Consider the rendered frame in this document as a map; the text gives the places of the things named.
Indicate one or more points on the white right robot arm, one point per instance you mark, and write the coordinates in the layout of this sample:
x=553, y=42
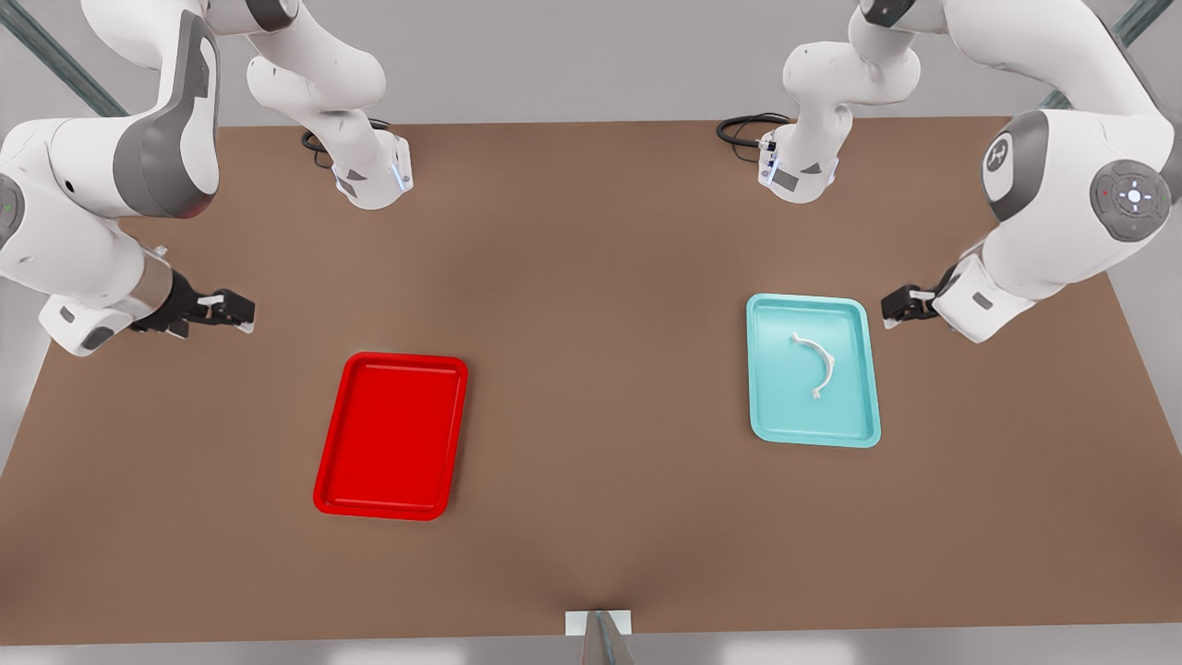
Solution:
x=83, y=166

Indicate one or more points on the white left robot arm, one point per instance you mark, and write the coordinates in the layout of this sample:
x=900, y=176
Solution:
x=1062, y=175

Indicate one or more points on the white curved pipe clamp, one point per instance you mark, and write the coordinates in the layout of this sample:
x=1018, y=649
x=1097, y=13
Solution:
x=825, y=354

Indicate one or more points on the cyan rectangular tray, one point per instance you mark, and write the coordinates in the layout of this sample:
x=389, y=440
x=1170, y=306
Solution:
x=803, y=406

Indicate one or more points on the red rectangular tray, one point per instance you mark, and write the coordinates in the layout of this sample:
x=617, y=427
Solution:
x=392, y=434

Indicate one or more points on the silver frame post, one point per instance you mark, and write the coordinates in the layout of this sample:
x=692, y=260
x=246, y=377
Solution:
x=605, y=642
x=65, y=69
x=1131, y=23

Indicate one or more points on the pale post foot plate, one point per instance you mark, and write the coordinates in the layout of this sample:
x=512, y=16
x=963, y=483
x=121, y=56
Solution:
x=574, y=622

